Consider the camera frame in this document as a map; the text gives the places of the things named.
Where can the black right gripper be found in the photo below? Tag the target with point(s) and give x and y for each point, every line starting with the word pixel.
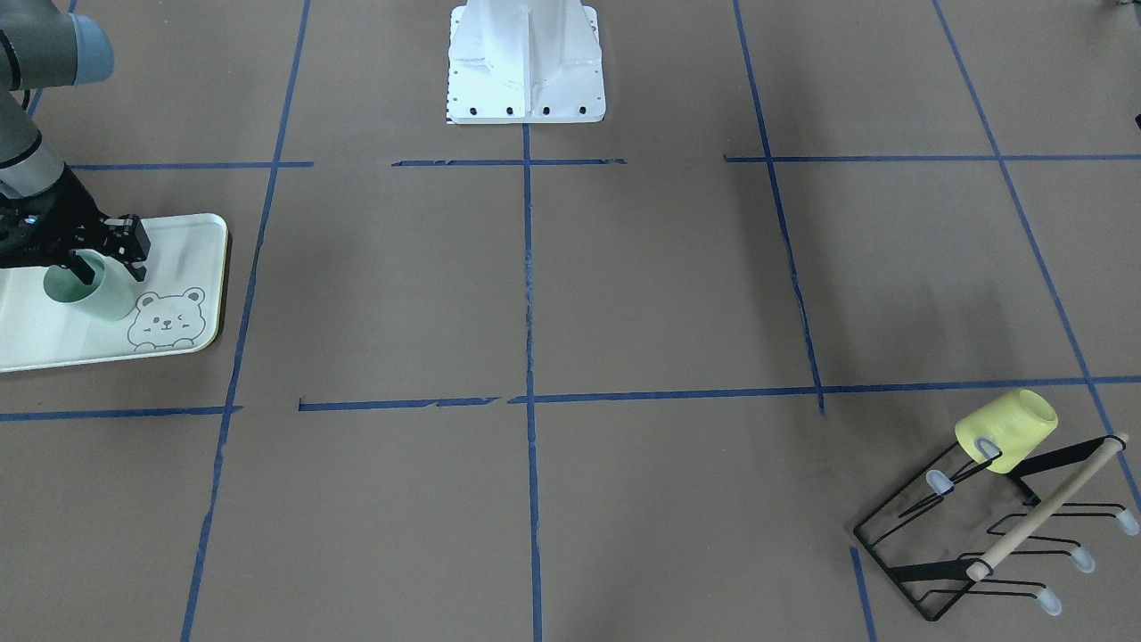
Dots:
pixel 78 219

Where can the pale green cup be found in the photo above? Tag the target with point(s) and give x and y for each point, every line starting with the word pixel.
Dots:
pixel 110 296

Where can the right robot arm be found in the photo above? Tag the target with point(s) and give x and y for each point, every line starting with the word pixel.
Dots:
pixel 42 46

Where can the cream bear tray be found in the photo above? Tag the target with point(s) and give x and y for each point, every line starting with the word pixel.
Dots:
pixel 177 308

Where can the yellow cup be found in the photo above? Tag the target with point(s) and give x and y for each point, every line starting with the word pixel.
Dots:
pixel 1005 431

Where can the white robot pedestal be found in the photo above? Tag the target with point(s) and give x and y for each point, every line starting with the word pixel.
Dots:
pixel 524 62

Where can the black wire cup rack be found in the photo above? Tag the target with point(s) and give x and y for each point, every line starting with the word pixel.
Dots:
pixel 937 543

